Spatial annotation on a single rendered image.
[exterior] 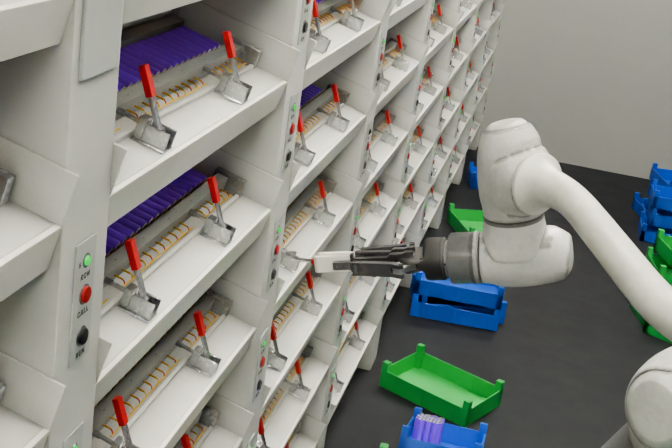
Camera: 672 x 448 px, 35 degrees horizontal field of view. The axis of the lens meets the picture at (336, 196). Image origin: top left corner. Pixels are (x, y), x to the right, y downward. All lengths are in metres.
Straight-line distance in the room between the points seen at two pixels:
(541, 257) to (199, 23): 0.67
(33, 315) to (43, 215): 0.10
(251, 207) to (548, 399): 1.88
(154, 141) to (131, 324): 0.21
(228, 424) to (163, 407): 0.36
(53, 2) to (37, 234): 0.20
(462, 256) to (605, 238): 0.29
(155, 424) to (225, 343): 0.26
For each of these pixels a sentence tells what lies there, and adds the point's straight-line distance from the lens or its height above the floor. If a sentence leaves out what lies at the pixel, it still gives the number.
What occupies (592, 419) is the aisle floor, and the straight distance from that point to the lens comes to 3.30.
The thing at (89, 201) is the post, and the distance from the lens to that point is 0.99.
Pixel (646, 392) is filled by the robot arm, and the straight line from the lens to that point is 1.31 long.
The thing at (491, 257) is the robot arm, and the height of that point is 0.88.
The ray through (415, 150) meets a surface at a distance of 3.56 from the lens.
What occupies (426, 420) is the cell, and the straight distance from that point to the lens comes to 2.89.
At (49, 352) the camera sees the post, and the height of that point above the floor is 1.03.
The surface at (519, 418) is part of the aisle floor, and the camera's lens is 3.20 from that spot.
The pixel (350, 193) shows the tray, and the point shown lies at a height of 0.77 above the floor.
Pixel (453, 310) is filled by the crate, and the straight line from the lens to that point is 3.68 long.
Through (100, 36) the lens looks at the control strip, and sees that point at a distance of 0.94.
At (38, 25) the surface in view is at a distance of 0.86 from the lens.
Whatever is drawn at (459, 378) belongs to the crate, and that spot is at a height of 0.03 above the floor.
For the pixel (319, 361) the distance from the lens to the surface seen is 2.51.
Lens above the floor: 1.50
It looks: 18 degrees down
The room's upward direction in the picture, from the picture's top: 8 degrees clockwise
